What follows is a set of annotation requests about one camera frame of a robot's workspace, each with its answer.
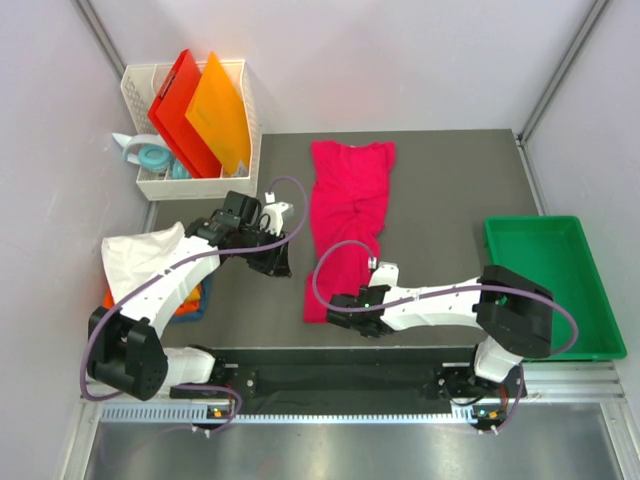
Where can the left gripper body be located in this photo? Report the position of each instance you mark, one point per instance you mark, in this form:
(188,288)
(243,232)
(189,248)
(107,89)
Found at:
(265,260)

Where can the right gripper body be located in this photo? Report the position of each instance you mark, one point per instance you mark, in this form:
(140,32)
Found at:
(364,291)

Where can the magenta t shirt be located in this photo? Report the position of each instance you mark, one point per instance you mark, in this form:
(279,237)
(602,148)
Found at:
(350,199)

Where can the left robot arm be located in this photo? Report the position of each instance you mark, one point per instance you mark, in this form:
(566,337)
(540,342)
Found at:
(124,348)

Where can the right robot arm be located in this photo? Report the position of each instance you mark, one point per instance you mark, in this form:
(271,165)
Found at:
(514,312)

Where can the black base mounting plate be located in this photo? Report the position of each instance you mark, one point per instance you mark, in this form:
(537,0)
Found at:
(352,381)

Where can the blue folded t shirt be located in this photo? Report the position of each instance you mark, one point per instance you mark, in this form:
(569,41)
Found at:
(206,285)

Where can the white folded t shirt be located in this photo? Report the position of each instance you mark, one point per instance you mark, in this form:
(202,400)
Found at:
(129,261)

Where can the teal white headphones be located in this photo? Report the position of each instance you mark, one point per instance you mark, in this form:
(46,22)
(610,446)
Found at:
(151,152)

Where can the orange plastic folder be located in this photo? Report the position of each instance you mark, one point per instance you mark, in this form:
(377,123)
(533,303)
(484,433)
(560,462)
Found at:
(217,114)

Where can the red plastic folder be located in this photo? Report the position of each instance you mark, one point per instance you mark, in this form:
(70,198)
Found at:
(168,115)

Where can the white plastic organizer basket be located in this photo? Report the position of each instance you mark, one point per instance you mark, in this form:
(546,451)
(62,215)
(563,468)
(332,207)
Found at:
(139,86)

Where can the green plastic tray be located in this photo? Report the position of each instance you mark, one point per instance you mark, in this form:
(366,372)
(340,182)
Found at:
(553,251)

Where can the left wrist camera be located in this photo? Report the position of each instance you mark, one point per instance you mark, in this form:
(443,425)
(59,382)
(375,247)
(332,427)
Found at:
(274,214)

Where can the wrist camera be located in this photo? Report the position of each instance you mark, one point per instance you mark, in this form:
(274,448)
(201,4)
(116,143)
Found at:
(383,273)
(274,214)

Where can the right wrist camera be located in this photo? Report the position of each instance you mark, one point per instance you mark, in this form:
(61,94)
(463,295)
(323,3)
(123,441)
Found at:
(383,273)

